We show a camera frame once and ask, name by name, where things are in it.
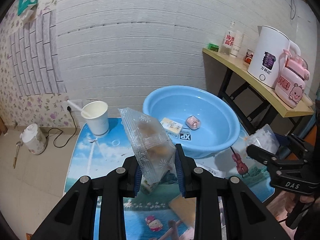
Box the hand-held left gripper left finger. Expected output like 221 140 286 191
31 156 143 240

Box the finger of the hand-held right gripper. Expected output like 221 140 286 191
275 134 316 167
246 144 304 173

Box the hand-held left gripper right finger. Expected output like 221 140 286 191
174 144 284 240

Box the clear plastic bag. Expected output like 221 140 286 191
246 124 280 155

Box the white packet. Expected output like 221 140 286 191
200 164 227 179

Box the clear snack packet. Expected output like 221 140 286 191
117 107 177 184

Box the small yellow box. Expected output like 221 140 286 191
160 117 183 136

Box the pink pig-nose toy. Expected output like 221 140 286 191
185 115 202 130

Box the blue plastic basin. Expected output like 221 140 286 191
143 85 240 158

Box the picture-printed desktop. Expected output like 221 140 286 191
64 117 275 240

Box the person's right hand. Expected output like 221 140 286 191
280 192 297 218

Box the small pink cat toy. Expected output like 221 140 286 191
145 215 163 232

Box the pink cartoon kettle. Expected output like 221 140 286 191
275 49 310 109

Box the white paper cup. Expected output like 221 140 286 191
81 101 110 137

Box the white electric kettle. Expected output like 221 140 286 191
247 25 302 88

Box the yellow wooden side table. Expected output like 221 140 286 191
202 47 315 143

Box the white plastic spoon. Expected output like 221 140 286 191
67 100 90 117

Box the white lidded pot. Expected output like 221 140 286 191
21 124 47 155

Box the clear bottle with red label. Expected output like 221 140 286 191
220 21 237 55

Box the metal ladle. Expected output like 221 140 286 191
13 141 23 169

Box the black power cable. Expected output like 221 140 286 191
47 107 78 148

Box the white wall socket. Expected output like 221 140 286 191
65 99 83 112

